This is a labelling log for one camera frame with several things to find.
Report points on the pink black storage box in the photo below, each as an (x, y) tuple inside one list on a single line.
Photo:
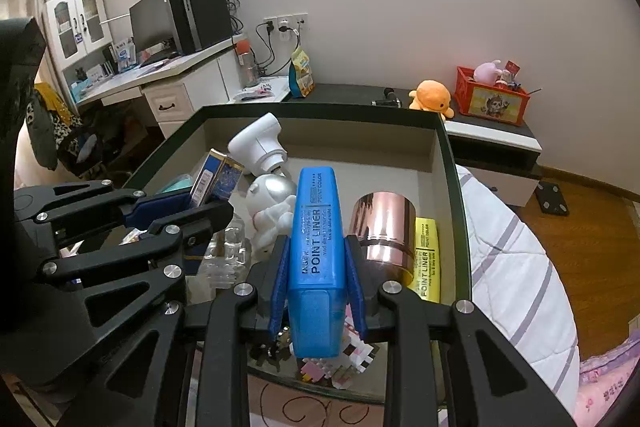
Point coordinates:
[(241, 315)]

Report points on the white striped bed quilt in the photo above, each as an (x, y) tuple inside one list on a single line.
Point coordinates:
[(506, 355)]

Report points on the white wall power strip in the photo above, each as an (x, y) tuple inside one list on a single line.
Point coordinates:
[(286, 25)]

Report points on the blue card box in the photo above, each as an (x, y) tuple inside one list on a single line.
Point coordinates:
[(216, 179)]

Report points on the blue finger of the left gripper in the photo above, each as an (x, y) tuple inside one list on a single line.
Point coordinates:
[(150, 208), (205, 222)]

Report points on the black floor scale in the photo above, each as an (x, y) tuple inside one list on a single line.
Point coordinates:
[(550, 199)]

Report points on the white glass door cabinet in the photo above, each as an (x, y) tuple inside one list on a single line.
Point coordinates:
[(75, 28)]

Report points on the blue point liner highlighter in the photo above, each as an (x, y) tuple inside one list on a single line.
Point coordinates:
[(317, 291)]

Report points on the red cap water bottle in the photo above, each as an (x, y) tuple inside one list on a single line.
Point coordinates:
[(248, 67)]

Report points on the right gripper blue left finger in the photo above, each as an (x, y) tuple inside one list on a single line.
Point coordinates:
[(281, 251)]

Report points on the pink plush in crate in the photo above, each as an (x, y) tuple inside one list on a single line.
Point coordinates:
[(488, 73)]

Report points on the yellow blue snack bag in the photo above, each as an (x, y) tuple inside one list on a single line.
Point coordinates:
[(300, 74)]

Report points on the small black gadget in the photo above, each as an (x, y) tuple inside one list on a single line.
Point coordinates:
[(390, 99)]

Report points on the red crate with picture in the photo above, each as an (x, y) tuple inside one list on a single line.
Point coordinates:
[(493, 103)]

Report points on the black computer monitor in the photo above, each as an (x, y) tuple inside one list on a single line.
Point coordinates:
[(151, 25)]

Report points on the yellow point liner highlighter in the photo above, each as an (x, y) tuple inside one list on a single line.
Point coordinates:
[(426, 266)]

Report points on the white desk with drawers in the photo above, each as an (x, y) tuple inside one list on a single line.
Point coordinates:
[(175, 89)]

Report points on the pink pastel brick block model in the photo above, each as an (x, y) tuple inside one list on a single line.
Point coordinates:
[(354, 359)]

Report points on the white astronaut figurine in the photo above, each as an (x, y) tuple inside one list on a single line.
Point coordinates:
[(270, 202)]

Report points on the black computer tower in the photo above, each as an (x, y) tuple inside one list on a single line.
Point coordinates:
[(199, 24)]

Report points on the rose gold metallic cylinder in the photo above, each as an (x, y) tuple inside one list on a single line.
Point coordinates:
[(385, 226)]

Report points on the orange octopus plush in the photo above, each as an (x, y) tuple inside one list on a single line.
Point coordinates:
[(432, 96)]

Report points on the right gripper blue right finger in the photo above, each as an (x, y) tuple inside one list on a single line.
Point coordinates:
[(355, 296)]

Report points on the white handheld device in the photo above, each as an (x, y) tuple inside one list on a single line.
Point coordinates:
[(257, 146)]

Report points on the teal round case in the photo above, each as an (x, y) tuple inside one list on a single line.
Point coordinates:
[(178, 183)]

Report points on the dark jacket on chair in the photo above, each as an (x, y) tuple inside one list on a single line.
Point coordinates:
[(61, 138)]

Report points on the clear plastic bottle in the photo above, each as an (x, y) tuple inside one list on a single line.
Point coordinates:
[(227, 258)]

